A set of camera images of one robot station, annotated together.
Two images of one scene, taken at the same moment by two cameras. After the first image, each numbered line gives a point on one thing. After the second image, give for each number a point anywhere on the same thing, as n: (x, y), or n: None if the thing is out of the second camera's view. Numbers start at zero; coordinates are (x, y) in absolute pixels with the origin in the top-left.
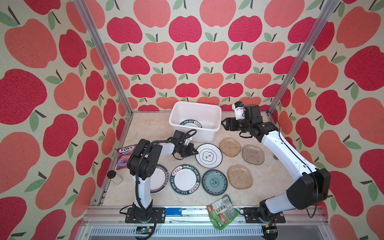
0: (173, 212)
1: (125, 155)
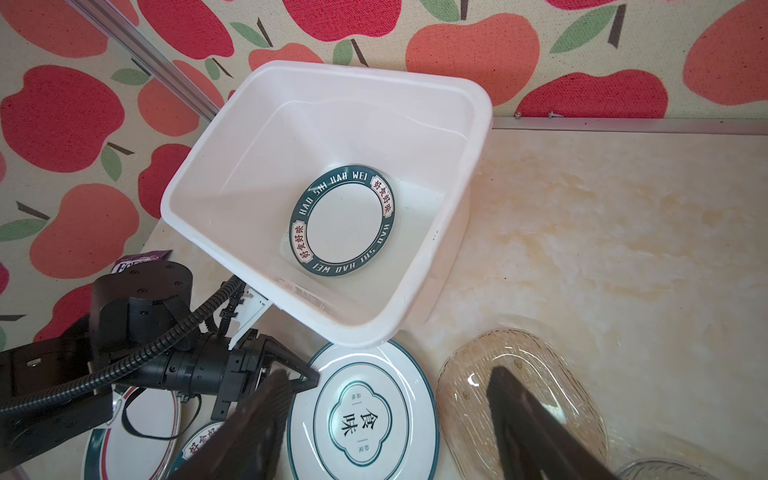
0: None
1: (133, 259)
